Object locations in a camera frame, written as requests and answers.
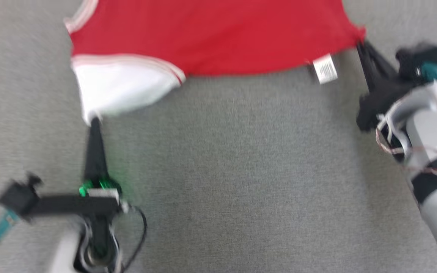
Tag red white right arm wires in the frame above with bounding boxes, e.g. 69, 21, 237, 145
375, 110, 437, 178

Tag grey fabric sofa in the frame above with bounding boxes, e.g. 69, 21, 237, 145
0, 0, 437, 273

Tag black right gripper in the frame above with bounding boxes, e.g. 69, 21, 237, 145
355, 39, 416, 133

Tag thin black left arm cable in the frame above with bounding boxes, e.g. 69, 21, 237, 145
120, 205, 149, 273

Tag red and white basketball jersey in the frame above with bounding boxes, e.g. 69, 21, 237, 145
64, 0, 367, 126

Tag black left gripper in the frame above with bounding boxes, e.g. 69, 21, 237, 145
33, 118, 125, 243

